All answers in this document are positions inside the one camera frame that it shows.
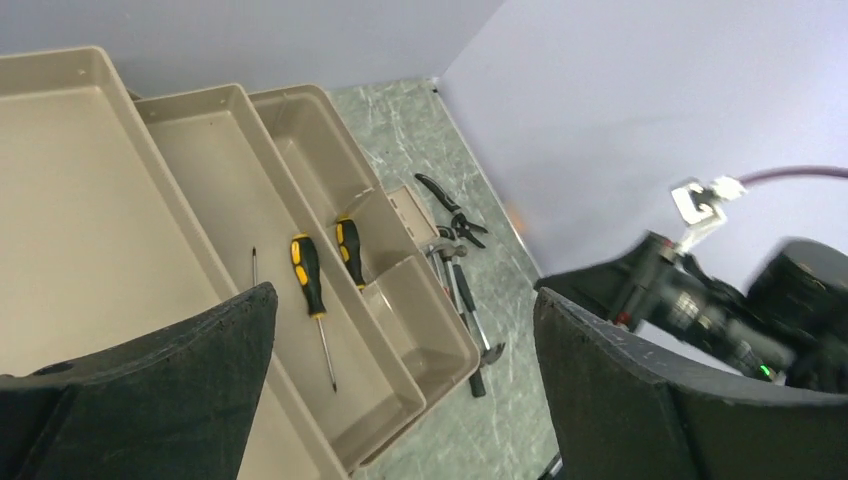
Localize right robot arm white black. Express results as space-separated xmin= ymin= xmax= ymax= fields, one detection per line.
xmin=534 ymin=232 xmax=847 ymax=394

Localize short claw hammer black grip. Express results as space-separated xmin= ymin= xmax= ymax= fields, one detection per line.
xmin=452 ymin=263 xmax=506 ymax=365

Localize black handled pliers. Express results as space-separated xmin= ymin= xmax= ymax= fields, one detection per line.
xmin=414 ymin=173 xmax=489 ymax=249

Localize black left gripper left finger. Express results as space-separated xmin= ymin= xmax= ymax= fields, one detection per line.
xmin=1 ymin=282 xmax=278 ymax=479

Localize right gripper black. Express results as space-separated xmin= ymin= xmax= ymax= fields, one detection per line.
xmin=533 ymin=231 xmax=679 ymax=332

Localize blue handled screwdriver red collar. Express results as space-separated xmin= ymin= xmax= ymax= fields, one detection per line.
xmin=428 ymin=253 xmax=444 ymax=285

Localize large black yellow screwdriver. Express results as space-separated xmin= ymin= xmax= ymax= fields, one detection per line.
xmin=290 ymin=233 xmax=338 ymax=393

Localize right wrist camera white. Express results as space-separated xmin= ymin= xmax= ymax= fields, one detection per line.
xmin=670 ymin=176 xmax=747 ymax=254

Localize small black yellow screwdriver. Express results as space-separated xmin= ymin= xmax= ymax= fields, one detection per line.
xmin=251 ymin=246 xmax=259 ymax=286

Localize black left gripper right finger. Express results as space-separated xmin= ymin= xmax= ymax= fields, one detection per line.
xmin=533 ymin=289 xmax=847 ymax=479

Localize beige plastic toolbox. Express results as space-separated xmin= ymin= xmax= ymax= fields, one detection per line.
xmin=1 ymin=46 xmax=478 ymax=479

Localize long claw hammer black grip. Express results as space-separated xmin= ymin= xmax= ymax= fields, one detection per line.
xmin=427 ymin=243 xmax=487 ymax=398

